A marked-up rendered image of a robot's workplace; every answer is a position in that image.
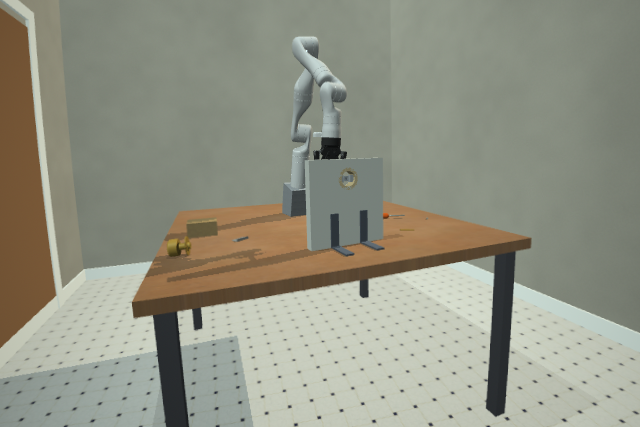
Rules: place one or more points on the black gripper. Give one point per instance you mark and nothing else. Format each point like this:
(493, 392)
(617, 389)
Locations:
(330, 149)

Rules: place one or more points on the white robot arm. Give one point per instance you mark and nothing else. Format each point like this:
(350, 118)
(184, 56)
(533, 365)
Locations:
(331, 89)

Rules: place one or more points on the tan rectangular box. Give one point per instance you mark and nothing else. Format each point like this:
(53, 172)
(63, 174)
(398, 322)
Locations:
(201, 227)

